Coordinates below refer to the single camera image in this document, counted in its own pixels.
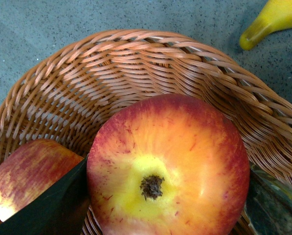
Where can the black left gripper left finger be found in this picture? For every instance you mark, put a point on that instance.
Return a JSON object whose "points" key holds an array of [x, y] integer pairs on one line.
{"points": [[60, 210]]}

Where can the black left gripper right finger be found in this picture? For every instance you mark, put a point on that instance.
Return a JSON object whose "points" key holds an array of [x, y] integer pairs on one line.
{"points": [[269, 204]]}

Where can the red yellow apple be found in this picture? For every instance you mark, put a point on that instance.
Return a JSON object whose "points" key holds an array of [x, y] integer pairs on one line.
{"points": [[168, 165]]}

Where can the yellow banana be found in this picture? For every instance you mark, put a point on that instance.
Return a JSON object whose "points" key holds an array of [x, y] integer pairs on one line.
{"points": [[275, 16]]}

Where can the red apple in basket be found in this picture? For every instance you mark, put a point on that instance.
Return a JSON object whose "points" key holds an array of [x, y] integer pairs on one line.
{"points": [[29, 171]]}

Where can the brown wicker basket left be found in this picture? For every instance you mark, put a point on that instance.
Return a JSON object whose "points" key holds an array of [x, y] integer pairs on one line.
{"points": [[70, 95]]}

